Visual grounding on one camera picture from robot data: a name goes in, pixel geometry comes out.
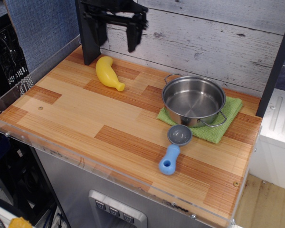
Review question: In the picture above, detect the silver metal pot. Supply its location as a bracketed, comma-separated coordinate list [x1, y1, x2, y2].
[161, 73, 227, 127]

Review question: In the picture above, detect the black crate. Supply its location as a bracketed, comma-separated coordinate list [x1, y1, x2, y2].
[0, 25, 29, 88]

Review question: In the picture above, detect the white aluminium box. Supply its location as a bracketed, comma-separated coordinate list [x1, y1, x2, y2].
[249, 89, 285, 189]

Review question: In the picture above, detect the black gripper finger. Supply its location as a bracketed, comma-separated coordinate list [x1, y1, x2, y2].
[126, 24, 144, 53]
[95, 21, 107, 46]

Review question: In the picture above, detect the clear acrylic guard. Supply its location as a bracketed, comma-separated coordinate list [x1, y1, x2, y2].
[0, 47, 261, 228]

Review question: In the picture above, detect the silver dispenser panel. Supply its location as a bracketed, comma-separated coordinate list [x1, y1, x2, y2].
[88, 190, 148, 228]

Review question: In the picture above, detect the green cloth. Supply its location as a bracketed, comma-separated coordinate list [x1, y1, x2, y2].
[156, 95, 243, 144]

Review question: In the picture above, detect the yellow black object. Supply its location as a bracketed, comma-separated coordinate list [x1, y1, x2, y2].
[0, 217, 33, 228]

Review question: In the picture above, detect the yellow plastic banana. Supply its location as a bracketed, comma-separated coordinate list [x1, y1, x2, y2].
[95, 56, 125, 92]

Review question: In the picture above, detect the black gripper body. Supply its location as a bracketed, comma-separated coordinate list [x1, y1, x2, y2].
[82, 0, 148, 29]

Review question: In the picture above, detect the black right post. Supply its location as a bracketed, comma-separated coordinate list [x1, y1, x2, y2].
[256, 33, 285, 117]

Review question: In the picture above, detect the blue grey toy scoop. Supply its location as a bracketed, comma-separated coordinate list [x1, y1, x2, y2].
[159, 124, 192, 175]

